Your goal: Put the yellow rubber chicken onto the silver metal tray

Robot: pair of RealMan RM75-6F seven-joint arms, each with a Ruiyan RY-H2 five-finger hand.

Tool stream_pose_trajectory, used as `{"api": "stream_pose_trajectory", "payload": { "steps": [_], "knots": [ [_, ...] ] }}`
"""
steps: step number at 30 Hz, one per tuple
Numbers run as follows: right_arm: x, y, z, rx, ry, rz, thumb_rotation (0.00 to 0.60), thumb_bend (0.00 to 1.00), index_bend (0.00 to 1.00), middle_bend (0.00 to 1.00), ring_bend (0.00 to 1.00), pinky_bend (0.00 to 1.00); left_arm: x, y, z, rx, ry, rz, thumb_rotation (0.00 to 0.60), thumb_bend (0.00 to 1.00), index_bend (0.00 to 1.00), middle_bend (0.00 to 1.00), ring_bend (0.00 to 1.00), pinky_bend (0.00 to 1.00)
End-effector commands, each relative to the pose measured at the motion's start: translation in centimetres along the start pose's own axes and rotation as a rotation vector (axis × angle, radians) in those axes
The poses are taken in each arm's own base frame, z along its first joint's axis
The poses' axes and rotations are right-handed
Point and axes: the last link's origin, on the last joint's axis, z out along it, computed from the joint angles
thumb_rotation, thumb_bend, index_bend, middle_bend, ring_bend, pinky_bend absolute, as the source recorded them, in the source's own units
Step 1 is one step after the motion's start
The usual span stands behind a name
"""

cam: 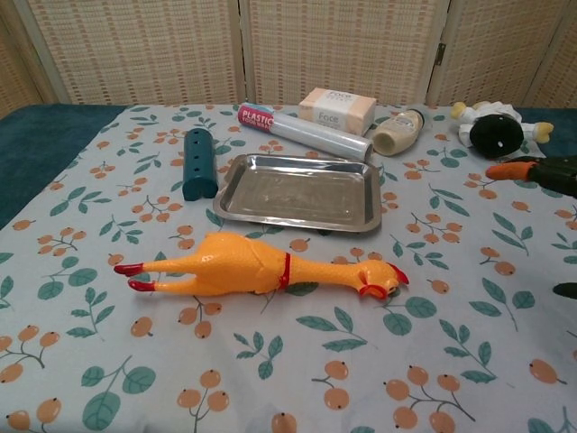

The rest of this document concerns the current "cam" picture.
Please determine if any small cream bottle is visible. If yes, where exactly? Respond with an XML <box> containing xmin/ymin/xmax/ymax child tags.
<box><xmin>372</xmin><ymin>106</ymin><xmax>435</xmax><ymax>158</ymax></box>

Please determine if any dark teal table cover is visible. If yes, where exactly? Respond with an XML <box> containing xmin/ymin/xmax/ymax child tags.
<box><xmin>0</xmin><ymin>103</ymin><xmax>577</xmax><ymax>230</ymax></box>

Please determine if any plastic food wrap roll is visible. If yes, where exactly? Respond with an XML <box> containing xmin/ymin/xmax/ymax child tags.
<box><xmin>237</xmin><ymin>102</ymin><xmax>374</xmax><ymax>160</ymax></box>

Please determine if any black and white plush toy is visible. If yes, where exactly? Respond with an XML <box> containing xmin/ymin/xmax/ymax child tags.
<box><xmin>450</xmin><ymin>100</ymin><xmax>555</xmax><ymax>160</ymax></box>

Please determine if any stainless steel tray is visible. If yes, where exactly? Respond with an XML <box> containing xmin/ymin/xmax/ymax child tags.
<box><xmin>212</xmin><ymin>152</ymin><xmax>382</xmax><ymax>236</ymax></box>

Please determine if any floral leaf print tablecloth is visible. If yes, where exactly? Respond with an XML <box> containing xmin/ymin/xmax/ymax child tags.
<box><xmin>0</xmin><ymin>103</ymin><xmax>577</xmax><ymax>433</ymax></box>

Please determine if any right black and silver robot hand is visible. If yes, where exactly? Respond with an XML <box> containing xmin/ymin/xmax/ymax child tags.
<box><xmin>485</xmin><ymin>154</ymin><xmax>577</xmax><ymax>299</ymax></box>

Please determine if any yellow rubber chicken toy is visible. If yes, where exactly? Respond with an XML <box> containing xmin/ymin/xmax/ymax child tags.
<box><xmin>113</xmin><ymin>230</ymin><xmax>410</xmax><ymax>300</ymax></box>

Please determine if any beige face soap box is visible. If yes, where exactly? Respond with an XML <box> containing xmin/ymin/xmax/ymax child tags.
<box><xmin>298</xmin><ymin>88</ymin><xmax>378</xmax><ymax>135</ymax></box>

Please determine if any teal perforated half-cylinder holder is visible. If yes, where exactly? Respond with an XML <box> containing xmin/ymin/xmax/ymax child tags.
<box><xmin>180</xmin><ymin>126</ymin><xmax>219</xmax><ymax>202</ymax></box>

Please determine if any woven folding screen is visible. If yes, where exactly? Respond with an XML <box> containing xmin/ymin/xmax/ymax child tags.
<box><xmin>0</xmin><ymin>0</ymin><xmax>577</xmax><ymax>110</ymax></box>

